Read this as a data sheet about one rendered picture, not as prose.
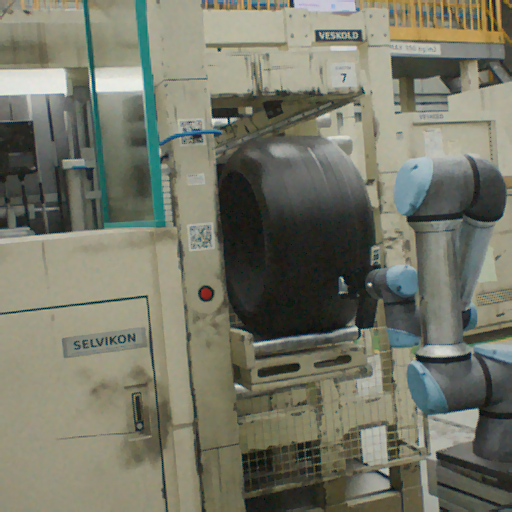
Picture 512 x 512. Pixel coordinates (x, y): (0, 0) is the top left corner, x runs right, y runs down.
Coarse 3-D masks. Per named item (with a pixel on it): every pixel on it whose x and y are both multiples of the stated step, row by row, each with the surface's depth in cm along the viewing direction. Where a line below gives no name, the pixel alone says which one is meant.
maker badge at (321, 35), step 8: (320, 32) 299; (328, 32) 300; (336, 32) 301; (344, 32) 302; (352, 32) 303; (360, 32) 304; (320, 40) 299; (328, 40) 300; (336, 40) 301; (344, 40) 302; (352, 40) 303; (360, 40) 304
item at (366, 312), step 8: (360, 296) 205; (360, 304) 206; (368, 304) 205; (376, 304) 206; (360, 312) 206; (368, 312) 206; (376, 312) 208; (360, 320) 207; (368, 320) 207; (360, 328) 208; (368, 328) 209
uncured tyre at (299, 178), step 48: (288, 144) 228; (336, 144) 233; (240, 192) 263; (288, 192) 215; (336, 192) 218; (240, 240) 268; (288, 240) 213; (336, 240) 216; (240, 288) 262; (288, 288) 217; (336, 288) 220
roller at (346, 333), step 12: (276, 336) 228; (288, 336) 228; (300, 336) 229; (312, 336) 230; (324, 336) 231; (336, 336) 232; (348, 336) 234; (360, 336) 236; (264, 348) 225; (276, 348) 226; (288, 348) 228
